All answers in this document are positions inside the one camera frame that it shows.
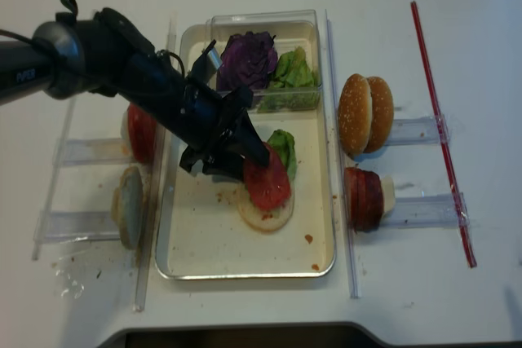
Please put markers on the clear patty rail holder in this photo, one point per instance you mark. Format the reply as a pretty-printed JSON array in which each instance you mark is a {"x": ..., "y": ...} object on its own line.
[{"x": 442, "y": 211}]

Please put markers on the clear far-left guide rail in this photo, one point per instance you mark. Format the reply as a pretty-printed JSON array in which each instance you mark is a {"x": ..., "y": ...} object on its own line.
[{"x": 57, "y": 168}]

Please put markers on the red tomato slice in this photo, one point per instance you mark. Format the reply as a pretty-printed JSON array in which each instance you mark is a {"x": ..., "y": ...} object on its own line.
[{"x": 268, "y": 187}]

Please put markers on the purple cabbage in box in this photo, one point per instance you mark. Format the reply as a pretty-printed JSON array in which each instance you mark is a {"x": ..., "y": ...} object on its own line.
[{"x": 247, "y": 60}]

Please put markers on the green lettuce leaf on tray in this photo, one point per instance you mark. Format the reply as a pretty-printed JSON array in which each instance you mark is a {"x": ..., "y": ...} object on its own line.
[{"x": 283, "y": 143}]

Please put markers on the sesame bun half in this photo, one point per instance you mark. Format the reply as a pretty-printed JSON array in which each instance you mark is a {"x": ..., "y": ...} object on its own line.
[
  {"x": 355, "y": 115},
  {"x": 382, "y": 113}
]

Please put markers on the sesame bun top half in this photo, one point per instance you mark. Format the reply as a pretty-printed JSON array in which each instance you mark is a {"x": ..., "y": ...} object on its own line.
[{"x": 355, "y": 115}]

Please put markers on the clear bun rail holder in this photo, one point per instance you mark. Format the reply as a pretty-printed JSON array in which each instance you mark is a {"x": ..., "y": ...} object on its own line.
[{"x": 418, "y": 131}]

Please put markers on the clear tomato rail holder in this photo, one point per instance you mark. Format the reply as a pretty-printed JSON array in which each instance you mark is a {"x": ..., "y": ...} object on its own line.
[{"x": 75, "y": 152}]

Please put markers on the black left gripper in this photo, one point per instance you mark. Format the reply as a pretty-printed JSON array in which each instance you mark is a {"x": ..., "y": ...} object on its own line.
[{"x": 216, "y": 128}]

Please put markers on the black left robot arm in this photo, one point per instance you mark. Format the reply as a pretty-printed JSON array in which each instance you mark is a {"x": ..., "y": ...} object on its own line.
[{"x": 107, "y": 55}]

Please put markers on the clear bread rail holder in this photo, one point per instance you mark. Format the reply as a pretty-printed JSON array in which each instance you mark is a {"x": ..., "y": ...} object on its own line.
[{"x": 68, "y": 226}]

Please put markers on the stacked tomato slices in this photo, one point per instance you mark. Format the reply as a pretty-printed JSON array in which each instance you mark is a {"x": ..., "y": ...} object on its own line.
[{"x": 139, "y": 132}]

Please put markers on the clear plastic salad box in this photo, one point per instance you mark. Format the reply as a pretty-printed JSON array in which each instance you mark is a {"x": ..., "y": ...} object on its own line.
[{"x": 289, "y": 28}]

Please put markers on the cream metal tray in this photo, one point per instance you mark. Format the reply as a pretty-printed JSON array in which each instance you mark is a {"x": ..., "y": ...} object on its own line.
[{"x": 202, "y": 236}]

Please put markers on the red plastic strip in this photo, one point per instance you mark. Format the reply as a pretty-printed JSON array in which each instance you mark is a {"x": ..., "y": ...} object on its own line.
[{"x": 459, "y": 204}]

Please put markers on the stacked brown meat patties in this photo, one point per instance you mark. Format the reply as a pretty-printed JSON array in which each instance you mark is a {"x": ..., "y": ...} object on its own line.
[{"x": 365, "y": 200}]

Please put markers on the green lettuce in box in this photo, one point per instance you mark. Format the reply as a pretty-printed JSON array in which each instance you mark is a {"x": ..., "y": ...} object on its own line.
[{"x": 292, "y": 86}]

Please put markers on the clear right guide rail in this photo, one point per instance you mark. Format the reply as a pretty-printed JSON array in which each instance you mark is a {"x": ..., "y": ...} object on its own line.
[{"x": 350, "y": 255}]

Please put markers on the white patty pusher block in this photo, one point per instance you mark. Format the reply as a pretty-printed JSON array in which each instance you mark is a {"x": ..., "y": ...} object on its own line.
[{"x": 388, "y": 191}]

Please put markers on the bun bottom on tray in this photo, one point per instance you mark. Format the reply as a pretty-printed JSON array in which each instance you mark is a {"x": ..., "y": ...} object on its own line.
[{"x": 264, "y": 221}]

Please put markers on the clear left guide rail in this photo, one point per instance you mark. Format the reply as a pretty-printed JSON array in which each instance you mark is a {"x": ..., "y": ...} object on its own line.
[{"x": 149, "y": 223}]

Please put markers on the pale bread slices stack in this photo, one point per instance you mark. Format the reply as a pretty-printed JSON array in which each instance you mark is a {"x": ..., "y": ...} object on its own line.
[{"x": 128, "y": 207}]

